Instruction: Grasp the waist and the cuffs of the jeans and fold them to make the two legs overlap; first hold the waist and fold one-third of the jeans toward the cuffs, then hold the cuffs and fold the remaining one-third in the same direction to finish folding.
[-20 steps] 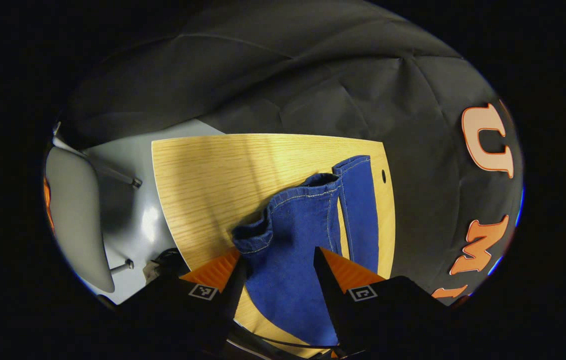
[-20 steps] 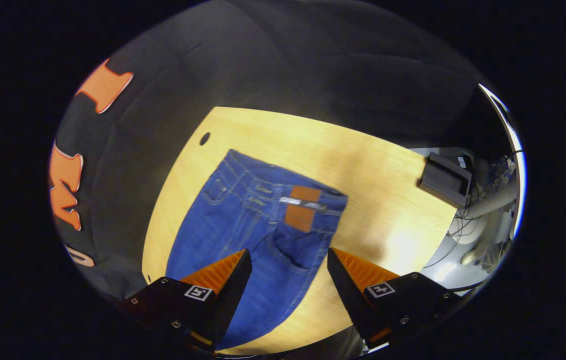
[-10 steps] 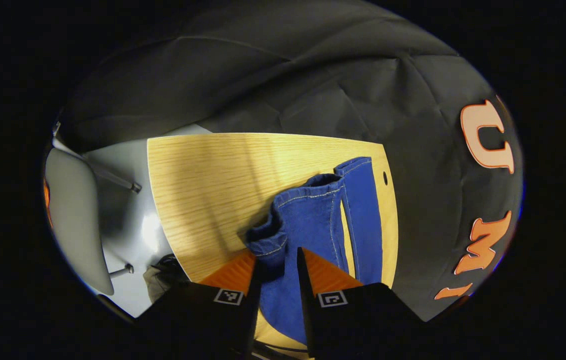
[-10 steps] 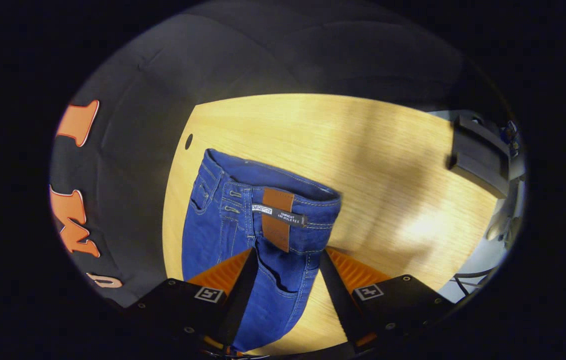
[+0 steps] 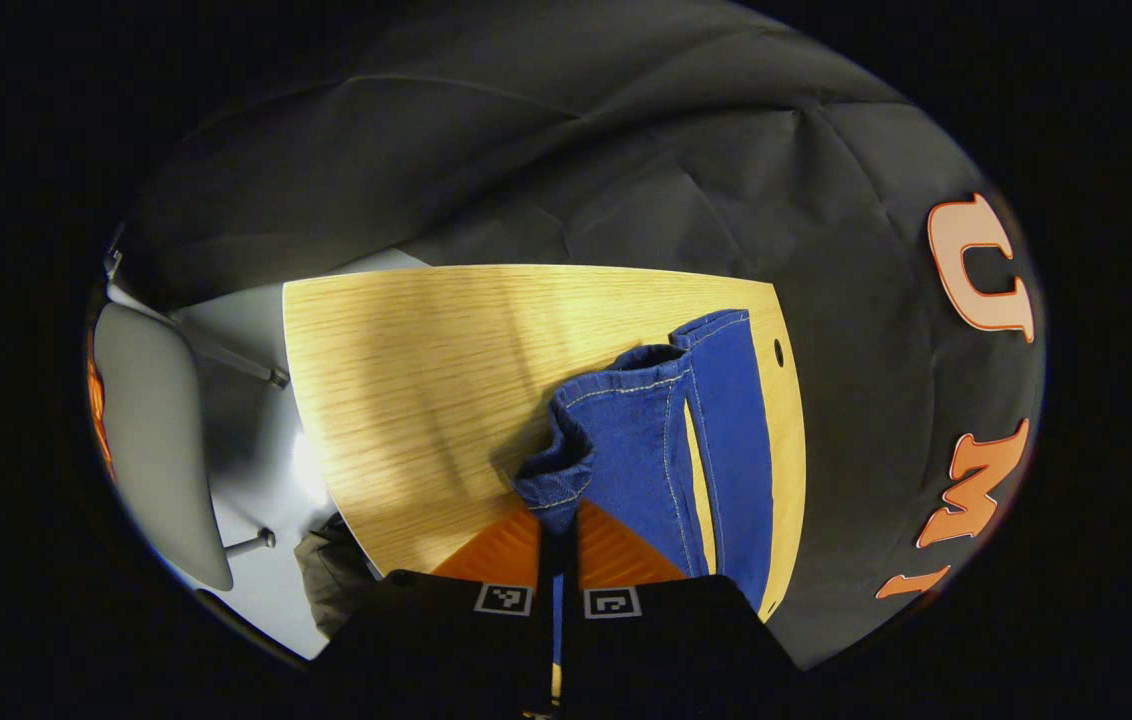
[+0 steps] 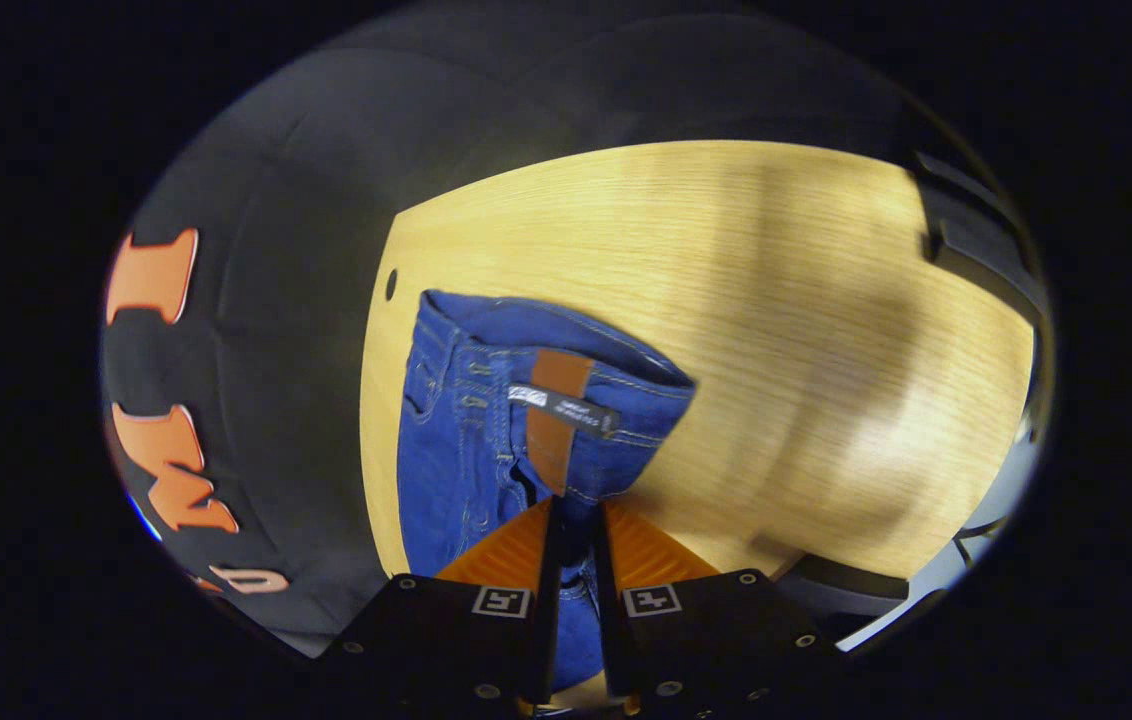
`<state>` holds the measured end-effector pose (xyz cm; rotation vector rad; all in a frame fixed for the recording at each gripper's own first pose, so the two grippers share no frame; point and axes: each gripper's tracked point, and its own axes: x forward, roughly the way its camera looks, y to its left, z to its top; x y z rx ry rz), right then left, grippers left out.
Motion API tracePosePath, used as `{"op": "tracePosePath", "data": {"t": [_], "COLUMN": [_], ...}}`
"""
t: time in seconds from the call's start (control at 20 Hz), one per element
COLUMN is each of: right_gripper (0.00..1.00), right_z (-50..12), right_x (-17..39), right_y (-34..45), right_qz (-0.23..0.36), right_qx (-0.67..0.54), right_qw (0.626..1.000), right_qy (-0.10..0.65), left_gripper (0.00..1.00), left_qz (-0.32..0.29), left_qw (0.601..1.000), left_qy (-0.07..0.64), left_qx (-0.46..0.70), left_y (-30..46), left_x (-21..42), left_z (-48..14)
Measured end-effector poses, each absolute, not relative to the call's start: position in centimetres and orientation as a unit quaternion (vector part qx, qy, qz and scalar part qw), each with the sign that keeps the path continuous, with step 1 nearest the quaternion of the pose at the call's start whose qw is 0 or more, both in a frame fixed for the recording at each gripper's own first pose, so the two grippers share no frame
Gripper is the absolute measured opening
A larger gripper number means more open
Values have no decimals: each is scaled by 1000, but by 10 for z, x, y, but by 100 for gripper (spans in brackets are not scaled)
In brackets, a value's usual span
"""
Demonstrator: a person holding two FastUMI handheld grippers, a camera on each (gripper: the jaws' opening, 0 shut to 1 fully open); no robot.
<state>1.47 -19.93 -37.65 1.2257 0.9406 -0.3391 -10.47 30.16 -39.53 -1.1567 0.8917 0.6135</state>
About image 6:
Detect dark furniture base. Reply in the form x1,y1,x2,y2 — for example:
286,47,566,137
784,553,915,619

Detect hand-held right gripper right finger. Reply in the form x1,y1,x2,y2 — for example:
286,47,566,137
591,497,854,717

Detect black chair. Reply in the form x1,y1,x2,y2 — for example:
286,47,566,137
911,150,1055,331

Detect black backdrop cloth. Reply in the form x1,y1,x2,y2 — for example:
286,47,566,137
101,8,937,661

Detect blue denim jeans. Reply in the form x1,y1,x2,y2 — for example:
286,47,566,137
395,289,698,693

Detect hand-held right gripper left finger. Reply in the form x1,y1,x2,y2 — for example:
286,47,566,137
311,497,567,716

